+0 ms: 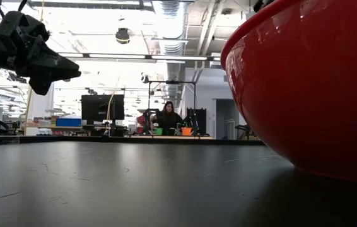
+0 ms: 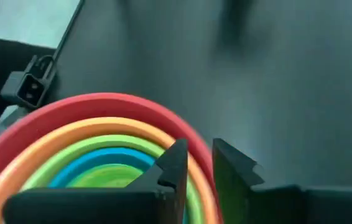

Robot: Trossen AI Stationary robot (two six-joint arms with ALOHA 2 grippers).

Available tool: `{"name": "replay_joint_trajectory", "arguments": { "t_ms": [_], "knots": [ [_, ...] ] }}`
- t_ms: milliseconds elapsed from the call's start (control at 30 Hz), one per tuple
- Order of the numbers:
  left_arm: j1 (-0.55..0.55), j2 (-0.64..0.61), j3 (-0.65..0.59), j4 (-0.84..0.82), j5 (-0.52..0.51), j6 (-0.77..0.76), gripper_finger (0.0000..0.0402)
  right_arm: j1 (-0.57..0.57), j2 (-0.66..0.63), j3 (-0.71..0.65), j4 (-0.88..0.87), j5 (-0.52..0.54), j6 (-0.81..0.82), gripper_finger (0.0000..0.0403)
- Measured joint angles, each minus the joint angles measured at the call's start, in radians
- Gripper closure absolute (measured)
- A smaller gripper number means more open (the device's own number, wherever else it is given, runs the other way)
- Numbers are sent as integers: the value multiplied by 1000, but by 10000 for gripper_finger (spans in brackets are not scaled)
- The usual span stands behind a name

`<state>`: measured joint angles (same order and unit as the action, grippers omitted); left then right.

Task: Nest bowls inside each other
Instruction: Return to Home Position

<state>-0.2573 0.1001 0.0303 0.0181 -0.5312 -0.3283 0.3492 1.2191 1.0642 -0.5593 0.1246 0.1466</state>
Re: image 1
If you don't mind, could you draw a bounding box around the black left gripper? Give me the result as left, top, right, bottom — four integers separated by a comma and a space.
0, 11, 82, 96

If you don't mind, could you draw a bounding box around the red plastic bowl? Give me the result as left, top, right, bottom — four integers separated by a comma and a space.
221, 0, 357, 185

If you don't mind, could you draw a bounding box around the blue storage bin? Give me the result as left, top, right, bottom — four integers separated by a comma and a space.
56, 117, 82, 127

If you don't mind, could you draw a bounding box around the black computer monitor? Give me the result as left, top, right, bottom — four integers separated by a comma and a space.
81, 94, 126, 125

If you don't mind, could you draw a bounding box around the long ceiling light fixture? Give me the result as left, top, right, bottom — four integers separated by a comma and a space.
57, 52, 224, 62

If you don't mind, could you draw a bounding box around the person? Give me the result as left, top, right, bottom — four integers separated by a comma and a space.
151, 100, 185, 136

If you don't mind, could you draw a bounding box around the black cabinet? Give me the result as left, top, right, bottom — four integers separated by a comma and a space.
186, 108, 208, 137

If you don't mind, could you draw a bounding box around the white radiator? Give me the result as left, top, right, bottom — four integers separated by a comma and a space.
225, 119, 237, 140

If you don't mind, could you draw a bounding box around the wooden post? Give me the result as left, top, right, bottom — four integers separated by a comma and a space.
23, 86, 34, 136

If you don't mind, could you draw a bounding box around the black ceiling dome camera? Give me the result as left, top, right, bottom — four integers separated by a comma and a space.
115, 27, 131, 45

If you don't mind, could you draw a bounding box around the silver ventilation duct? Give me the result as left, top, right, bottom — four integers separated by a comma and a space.
151, 0, 188, 99

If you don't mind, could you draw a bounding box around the black metal frame rig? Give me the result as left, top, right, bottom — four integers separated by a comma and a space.
143, 79, 198, 137

